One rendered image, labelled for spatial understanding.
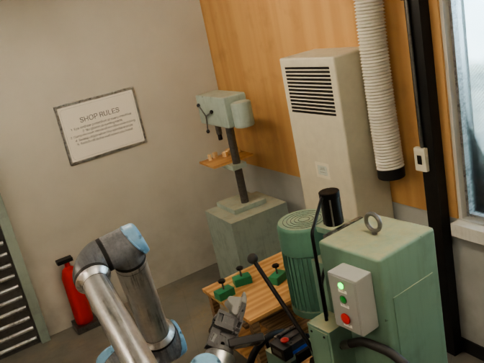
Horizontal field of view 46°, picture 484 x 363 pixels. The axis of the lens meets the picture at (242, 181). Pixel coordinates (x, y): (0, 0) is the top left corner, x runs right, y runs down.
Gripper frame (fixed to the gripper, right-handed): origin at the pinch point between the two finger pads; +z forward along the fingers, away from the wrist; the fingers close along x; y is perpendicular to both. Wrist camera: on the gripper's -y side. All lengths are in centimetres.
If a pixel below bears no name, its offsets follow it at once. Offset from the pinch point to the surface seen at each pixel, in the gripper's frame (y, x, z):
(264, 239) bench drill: -35, 192, 148
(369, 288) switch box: -22.5, -42.9, -7.1
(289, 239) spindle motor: -4.7, -20.2, 12.9
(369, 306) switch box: -24.3, -39.7, -10.2
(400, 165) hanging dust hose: -73, 59, 140
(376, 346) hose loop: -30.0, -34.4, -17.0
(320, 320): -18.7, -20.7, -9.0
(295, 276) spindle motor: -11.5, -10.9, 7.0
